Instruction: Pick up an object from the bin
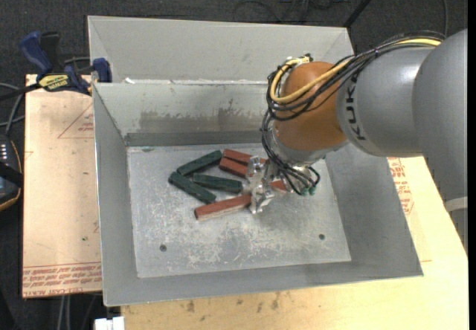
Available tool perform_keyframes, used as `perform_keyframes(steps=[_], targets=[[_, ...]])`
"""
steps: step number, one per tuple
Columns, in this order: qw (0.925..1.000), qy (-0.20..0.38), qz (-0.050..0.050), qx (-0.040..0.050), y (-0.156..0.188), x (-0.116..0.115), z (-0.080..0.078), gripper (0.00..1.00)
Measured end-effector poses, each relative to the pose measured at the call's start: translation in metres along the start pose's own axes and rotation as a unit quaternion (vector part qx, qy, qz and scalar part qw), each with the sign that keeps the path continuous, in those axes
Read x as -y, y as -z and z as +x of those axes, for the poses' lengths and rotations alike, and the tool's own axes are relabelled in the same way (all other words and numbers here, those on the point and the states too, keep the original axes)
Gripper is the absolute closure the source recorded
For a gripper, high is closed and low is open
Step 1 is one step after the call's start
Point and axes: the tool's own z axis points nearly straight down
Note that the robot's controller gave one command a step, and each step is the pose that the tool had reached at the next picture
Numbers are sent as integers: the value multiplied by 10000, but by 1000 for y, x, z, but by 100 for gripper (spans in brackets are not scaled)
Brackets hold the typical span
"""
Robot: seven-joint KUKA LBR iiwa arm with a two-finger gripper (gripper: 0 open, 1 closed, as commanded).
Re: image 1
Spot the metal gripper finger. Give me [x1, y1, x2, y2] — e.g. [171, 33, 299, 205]
[249, 190, 277, 216]
[246, 155, 266, 184]

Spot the dark green flat block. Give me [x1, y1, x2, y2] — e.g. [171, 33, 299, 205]
[176, 149, 224, 178]
[192, 172, 244, 195]
[167, 171, 218, 206]

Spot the red-brown flat block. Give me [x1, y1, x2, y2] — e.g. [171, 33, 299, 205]
[218, 156, 288, 195]
[222, 148, 267, 166]
[193, 193, 254, 221]

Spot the grey metal bin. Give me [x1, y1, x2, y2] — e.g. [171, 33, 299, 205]
[87, 15, 424, 308]

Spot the brown cardboard board red print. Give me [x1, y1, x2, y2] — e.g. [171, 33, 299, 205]
[22, 74, 416, 299]

